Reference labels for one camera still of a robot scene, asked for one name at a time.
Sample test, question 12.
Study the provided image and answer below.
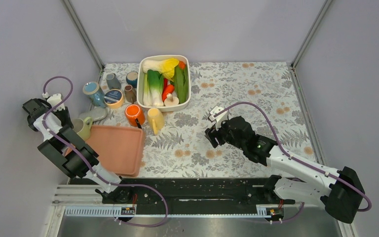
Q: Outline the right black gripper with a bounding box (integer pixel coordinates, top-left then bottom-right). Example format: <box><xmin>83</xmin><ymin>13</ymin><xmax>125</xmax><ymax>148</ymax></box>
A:
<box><xmin>204</xmin><ymin>117</ymin><xmax>246</xmax><ymax>150</ymax></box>

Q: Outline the light green mug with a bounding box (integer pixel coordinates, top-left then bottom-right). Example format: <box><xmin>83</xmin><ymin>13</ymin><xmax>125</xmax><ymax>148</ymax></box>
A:
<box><xmin>72</xmin><ymin>117</ymin><xmax>93</xmax><ymax>141</ymax></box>

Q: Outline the yellow mug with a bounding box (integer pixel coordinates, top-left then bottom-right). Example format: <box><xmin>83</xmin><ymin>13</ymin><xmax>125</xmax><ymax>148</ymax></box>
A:
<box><xmin>148</xmin><ymin>108</ymin><xmax>165</xmax><ymax>135</ymax></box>

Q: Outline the light blue glazed mug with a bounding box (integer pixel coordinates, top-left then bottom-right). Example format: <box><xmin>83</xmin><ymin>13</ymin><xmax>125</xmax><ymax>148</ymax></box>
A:
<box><xmin>82</xmin><ymin>81</ymin><xmax>107</xmax><ymax>108</ymax></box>

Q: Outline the orange mug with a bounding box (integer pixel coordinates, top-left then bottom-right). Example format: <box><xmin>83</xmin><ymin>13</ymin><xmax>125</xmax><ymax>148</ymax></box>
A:
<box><xmin>124</xmin><ymin>104</ymin><xmax>146</xmax><ymax>129</ymax></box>

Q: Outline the brown mug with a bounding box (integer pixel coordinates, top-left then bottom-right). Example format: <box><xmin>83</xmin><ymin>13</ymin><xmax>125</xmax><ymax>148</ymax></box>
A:
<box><xmin>124</xmin><ymin>85</ymin><xmax>137</xmax><ymax>104</ymax></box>

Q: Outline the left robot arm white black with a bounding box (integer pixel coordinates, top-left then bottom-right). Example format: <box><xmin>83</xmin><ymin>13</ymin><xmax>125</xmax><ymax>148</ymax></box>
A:
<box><xmin>22</xmin><ymin>98</ymin><xmax>133</xmax><ymax>203</ymax></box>

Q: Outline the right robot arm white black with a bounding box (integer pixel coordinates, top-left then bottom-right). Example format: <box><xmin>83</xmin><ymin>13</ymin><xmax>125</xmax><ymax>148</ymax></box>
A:
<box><xmin>205</xmin><ymin>115</ymin><xmax>365</xmax><ymax>224</ymax></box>

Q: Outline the grey mug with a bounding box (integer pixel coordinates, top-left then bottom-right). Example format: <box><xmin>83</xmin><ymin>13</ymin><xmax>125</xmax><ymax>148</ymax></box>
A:
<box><xmin>106</xmin><ymin>73</ymin><xmax>121</xmax><ymax>90</ymax></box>

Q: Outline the dark blue mug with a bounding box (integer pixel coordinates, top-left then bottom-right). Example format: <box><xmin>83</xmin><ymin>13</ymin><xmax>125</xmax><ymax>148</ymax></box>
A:
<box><xmin>126</xmin><ymin>71</ymin><xmax>139</xmax><ymax>88</ymax></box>

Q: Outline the white mushroom toy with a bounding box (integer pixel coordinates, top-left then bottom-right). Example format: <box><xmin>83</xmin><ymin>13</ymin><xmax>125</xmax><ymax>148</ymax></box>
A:
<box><xmin>164</xmin><ymin>93</ymin><xmax>180</xmax><ymax>107</ymax></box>

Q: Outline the orange carrot toy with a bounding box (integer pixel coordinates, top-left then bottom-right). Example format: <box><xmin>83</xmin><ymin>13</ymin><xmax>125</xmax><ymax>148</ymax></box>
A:
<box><xmin>162</xmin><ymin>84</ymin><xmax>175</xmax><ymax>101</ymax></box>

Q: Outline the green leafy vegetable toy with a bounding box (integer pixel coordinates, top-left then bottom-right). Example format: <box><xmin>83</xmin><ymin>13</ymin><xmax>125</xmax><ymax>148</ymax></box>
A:
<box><xmin>174</xmin><ymin>65</ymin><xmax>189</xmax><ymax>104</ymax></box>

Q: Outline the bok choy toy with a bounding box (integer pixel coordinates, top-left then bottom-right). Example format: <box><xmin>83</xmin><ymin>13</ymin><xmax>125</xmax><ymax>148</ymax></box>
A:
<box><xmin>143</xmin><ymin>70</ymin><xmax>164</xmax><ymax>107</ymax></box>

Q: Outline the floral table mat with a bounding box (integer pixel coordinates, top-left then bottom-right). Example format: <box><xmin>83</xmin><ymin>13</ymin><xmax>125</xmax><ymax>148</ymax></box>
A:
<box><xmin>91</xmin><ymin>62</ymin><xmax>318</xmax><ymax>179</ymax></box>

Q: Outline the red chili toy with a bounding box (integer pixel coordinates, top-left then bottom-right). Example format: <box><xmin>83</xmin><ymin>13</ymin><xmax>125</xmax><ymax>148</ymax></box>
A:
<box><xmin>163</xmin><ymin>78</ymin><xmax>168</xmax><ymax>90</ymax></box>

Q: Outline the white vegetable tray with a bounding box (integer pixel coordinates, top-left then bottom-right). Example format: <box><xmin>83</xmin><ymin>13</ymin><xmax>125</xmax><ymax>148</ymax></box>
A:
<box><xmin>136</xmin><ymin>55</ymin><xmax>191</xmax><ymax>112</ymax></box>

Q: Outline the napa cabbage toy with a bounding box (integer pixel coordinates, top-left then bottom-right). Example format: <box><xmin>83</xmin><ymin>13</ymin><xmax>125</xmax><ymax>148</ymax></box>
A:
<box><xmin>142</xmin><ymin>58</ymin><xmax>180</xmax><ymax>79</ymax></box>

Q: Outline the pink plastic tray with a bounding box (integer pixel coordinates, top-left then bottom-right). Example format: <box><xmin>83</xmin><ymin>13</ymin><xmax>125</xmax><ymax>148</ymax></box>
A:
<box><xmin>64</xmin><ymin>125</ymin><xmax>147</xmax><ymax>178</ymax></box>

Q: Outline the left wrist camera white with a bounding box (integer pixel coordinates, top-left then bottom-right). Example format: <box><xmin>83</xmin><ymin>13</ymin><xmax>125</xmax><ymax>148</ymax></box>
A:
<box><xmin>42</xmin><ymin>92</ymin><xmax>66</xmax><ymax>111</ymax></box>

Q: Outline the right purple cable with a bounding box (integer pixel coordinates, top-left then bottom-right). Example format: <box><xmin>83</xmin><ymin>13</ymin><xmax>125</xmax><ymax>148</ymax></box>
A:
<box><xmin>214</xmin><ymin>101</ymin><xmax>373</xmax><ymax>225</ymax></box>

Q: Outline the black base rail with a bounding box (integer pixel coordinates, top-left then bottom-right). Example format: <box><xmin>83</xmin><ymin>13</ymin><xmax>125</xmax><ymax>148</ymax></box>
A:
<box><xmin>96</xmin><ymin>178</ymin><xmax>294</xmax><ymax>216</ymax></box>

